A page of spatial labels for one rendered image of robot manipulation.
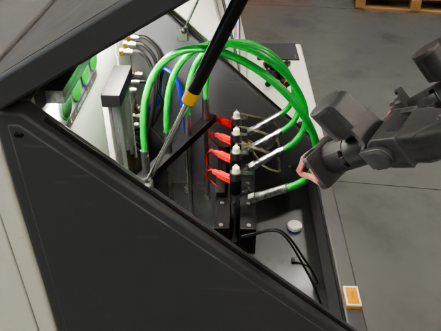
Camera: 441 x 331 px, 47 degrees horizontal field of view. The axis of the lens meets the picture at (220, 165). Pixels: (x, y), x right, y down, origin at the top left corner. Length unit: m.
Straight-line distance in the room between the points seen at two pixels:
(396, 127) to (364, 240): 1.92
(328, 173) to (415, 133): 0.22
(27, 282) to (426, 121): 0.66
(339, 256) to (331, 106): 0.49
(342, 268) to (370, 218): 1.64
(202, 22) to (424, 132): 0.78
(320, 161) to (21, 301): 0.57
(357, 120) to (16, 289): 0.62
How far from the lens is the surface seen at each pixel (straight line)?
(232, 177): 1.12
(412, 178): 3.14
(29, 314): 0.99
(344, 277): 1.14
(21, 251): 0.87
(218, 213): 1.21
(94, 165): 0.72
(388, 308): 2.38
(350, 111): 0.78
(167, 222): 0.76
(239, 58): 0.89
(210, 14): 1.33
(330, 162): 0.87
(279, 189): 1.00
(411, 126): 0.72
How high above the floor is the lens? 1.78
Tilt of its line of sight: 36 degrees down
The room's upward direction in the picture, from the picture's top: straight up
